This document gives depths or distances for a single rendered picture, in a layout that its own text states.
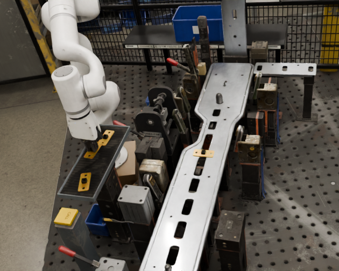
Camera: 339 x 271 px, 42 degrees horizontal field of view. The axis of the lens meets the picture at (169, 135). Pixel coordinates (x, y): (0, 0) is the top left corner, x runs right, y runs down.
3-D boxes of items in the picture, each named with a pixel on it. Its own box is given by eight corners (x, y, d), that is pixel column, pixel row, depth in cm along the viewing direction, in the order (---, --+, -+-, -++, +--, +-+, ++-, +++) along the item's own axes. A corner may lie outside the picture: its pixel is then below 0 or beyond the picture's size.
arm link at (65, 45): (99, 22, 154) (110, 99, 143) (54, 31, 154) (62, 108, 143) (92, 6, 146) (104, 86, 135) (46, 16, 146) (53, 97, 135)
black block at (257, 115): (267, 169, 205) (267, 121, 186) (245, 166, 209) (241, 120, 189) (269, 156, 211) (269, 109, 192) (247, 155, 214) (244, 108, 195)
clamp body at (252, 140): (265, 205, 190) (263, 147, 167) (236, 201, 193) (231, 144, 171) (267, 189, 196) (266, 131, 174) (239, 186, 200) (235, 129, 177)
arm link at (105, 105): (87, 122, 208) (75, 80, 193) (126, 116, 208) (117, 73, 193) (87, 138, 199) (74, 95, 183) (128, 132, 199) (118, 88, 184)
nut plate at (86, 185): (88, 190, 149) (87, 188, 148) (77, 192, 149) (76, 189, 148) (91, 172, 155) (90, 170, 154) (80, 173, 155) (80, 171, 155)
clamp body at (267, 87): (279, 150, 213) (280, 92, 190) (254, 148, 217) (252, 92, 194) (281, 137, 219) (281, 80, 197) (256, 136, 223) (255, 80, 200)
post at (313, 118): (317, 121, 223) (321, 75, 205) (295, 120, 227) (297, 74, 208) (318, 114, 228) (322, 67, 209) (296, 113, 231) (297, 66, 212)
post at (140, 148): (163, 217, 193) (145, 152, 167) (152, 216, 195) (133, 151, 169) (166, 208, 197) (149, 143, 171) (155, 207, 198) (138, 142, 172)
